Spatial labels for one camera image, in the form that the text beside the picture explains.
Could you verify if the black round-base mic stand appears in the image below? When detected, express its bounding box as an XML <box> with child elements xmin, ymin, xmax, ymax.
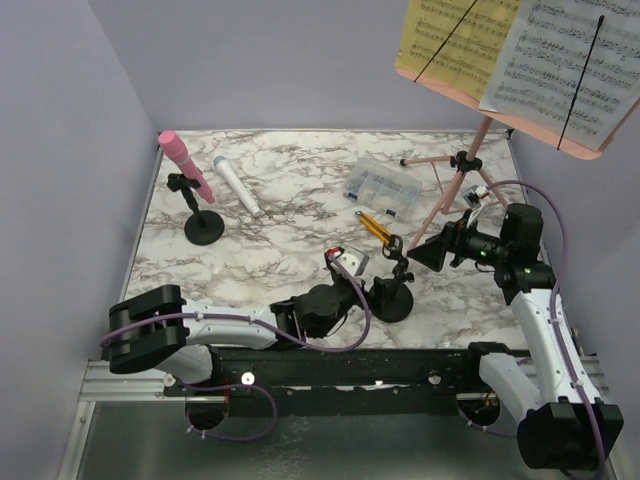
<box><xmin>367</xmin><ymin>234</ymin><xmax>414</xmax><ymax>324</ymax></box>

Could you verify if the white toy microphone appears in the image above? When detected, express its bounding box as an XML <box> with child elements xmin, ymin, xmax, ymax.
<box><xmin>213</xmin><ymin>156</ymin><xmax>263</xmax><ymax>218</ymax></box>

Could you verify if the pink toy microphone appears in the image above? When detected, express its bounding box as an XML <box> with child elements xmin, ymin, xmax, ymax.
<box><xmin>158</xmin><ymin>131</ymin><xmax>216</xmax><ymax>204</ymax></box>

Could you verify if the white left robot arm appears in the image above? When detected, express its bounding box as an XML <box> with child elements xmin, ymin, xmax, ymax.
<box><xmin>101</xmin><ymin>274</ymin><xmax>372</xmax><ymax>395</ymax></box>

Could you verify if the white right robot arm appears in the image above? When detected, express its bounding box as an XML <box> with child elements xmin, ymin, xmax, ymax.
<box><xmin>408</xmin><ymin>203</ymin><xmax>624</xmax><ymax>474</ymax></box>

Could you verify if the yellow utility knife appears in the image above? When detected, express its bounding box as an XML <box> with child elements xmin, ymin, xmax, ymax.
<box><xmin>355</xmin><ymin>211</ymin><xmax>396</xmax><ymax>248</ymax></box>

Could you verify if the clear plastic organizer box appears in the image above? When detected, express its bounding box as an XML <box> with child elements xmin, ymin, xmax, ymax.
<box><xmin>343</xmin><ymin>159</ymin><xmax>423</xmax><ymax>218</ymax></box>

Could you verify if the yellow sheet music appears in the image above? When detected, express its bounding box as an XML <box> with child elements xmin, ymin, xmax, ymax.
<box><xmin>395</xmin><ymin>0</ymin><xmax>520</xmax><ymax>101</ymax></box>

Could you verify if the white sheet music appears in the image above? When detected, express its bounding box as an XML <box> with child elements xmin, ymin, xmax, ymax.
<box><xmin>479</xmin><ymin>1</ymin><xmax>639</xmax><ymax>150</ymax></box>

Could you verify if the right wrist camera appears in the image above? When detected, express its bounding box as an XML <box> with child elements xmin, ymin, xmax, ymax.
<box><xmin>463</xmin><ymin>185</ymin><xmax>490</xmax><ymax>224</ymax></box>

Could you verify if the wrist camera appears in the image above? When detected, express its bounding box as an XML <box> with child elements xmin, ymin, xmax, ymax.
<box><xmin>325</xmin><ymin>247</ymin><xmax>369</xmax><ymax>277</ymax></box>
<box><xmin>463</xmin><ymin>185</ymin><xmax>490</xmax><ymax>224</ymax></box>

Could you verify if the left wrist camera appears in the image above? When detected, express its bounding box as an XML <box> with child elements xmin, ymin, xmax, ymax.
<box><xmin>325</xmin><ymin>247</ymin><xmax>369</xmax><ymax>277</ymax></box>

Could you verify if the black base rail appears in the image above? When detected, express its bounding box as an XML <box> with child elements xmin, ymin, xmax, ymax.
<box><xmin>164</xmin><ymin>342</ymin><xmax>509</xmax><ymax>417</ymax></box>

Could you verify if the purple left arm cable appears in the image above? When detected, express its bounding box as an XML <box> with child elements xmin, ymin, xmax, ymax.
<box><xmin>99</xmin><ymin>254</ymin><xmax>372</xmax><ymax>354</ymax></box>

